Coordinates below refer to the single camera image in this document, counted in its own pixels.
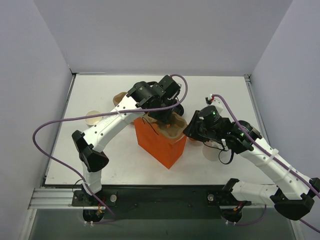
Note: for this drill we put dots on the stack of black lids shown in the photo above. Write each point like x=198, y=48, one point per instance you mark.
x=179, y=110

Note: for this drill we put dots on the stack of paper cups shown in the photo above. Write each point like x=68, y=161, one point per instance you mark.
x=93, y=120

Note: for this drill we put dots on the white straw holder cup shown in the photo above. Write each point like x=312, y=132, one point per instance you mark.
x=211, y=150

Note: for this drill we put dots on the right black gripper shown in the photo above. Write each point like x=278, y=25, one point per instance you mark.
x=191, y=127

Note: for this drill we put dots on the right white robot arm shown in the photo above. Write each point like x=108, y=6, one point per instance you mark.
x=291, y=193

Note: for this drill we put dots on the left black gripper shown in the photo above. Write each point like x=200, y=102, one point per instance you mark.
x=164, y=116

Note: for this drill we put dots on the orange paper bag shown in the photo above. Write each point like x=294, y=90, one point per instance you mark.
x=164, y=149

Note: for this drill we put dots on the single brown paper cup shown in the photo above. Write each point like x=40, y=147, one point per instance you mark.
x=192, y=139

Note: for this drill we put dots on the brown pulp cup carrier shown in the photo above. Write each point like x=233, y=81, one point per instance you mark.
x=173, y=130

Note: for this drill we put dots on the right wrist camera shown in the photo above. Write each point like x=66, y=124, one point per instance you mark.
x=213, y=101

